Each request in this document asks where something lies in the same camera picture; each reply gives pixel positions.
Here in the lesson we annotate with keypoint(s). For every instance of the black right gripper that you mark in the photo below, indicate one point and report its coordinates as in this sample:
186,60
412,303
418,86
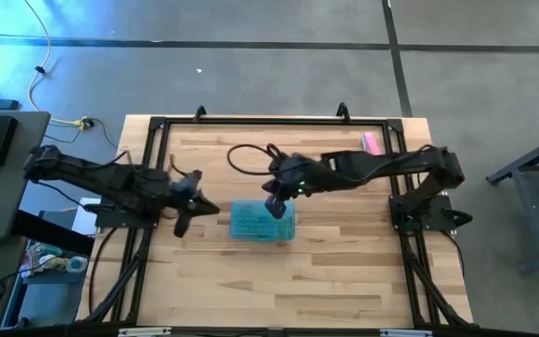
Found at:
295,175

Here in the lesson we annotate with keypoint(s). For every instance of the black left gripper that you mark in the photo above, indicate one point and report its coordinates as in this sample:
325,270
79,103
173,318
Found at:
187,192

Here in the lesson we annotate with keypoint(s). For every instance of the clear pencil case teal lid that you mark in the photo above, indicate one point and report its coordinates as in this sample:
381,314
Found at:
251,224

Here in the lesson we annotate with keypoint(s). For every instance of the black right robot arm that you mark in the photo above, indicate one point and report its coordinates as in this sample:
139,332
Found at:
391,161

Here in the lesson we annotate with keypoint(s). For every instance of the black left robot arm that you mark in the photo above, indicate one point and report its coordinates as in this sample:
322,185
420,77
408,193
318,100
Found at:
87,171

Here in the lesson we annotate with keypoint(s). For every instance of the pink white eraser block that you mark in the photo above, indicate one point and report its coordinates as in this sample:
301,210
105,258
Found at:
370,142

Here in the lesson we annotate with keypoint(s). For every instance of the white paper sheet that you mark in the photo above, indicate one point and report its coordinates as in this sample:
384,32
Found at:
80,221

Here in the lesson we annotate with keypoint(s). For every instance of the clear tape roll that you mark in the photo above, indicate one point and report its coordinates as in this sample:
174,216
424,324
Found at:
77,265

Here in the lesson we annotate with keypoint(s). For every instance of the yellow power plug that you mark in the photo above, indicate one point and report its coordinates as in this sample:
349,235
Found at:
83,124

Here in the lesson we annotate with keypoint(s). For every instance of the black desk support beam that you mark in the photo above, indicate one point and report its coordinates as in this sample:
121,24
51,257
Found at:
49,231

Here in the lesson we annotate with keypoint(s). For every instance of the grey side desk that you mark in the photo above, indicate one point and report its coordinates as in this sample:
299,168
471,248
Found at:
12,196

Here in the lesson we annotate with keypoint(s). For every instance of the blue grey metal cart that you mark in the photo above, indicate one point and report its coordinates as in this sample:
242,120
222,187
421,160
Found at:
527,196

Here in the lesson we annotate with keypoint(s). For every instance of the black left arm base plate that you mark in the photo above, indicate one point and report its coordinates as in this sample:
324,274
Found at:
120,221

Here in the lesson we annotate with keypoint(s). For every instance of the black aluminium table frame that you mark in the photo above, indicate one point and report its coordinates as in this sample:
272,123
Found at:
232,121

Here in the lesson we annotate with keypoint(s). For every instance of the black frame clamp bracket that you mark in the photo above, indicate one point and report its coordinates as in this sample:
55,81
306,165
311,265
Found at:
343,111
199,113

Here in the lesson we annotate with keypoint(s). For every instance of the white table edge bracket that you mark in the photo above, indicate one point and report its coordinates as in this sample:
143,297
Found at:
405,333
144,332

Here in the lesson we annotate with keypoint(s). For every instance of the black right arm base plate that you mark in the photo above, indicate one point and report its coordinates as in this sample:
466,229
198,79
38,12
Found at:
438,220

